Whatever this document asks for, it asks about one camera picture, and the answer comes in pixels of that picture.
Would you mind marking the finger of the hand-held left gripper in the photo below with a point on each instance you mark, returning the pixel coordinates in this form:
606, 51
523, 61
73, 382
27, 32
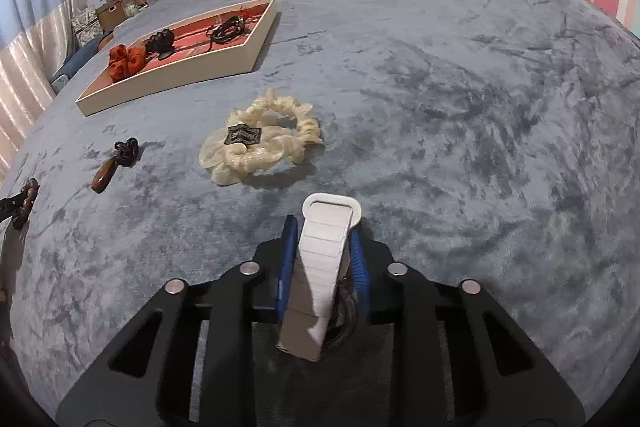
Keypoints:
9, 208

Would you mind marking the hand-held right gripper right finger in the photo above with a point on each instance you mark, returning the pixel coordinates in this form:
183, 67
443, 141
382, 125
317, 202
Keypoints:
360, 272

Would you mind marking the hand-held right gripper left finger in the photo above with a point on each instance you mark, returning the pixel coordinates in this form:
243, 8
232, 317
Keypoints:
287, 267

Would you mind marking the white watch band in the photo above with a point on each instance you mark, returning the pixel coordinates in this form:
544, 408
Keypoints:
322, 247

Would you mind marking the orange scrunchie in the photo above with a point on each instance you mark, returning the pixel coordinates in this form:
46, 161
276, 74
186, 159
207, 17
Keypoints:
125, 62

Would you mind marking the beige tray with red lining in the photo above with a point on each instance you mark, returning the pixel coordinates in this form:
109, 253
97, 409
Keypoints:
200, 62

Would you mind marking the brown pendant with black knot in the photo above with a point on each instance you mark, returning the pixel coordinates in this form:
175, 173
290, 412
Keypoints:
102, 177

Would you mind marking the white satin curtain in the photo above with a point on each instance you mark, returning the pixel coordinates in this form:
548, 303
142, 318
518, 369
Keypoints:
20, 97

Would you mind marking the cream scrunchie with black label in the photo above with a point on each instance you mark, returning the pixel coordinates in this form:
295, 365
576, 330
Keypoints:
260, 147

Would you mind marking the brown cardboard box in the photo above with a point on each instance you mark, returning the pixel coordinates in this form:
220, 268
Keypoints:
109, 13

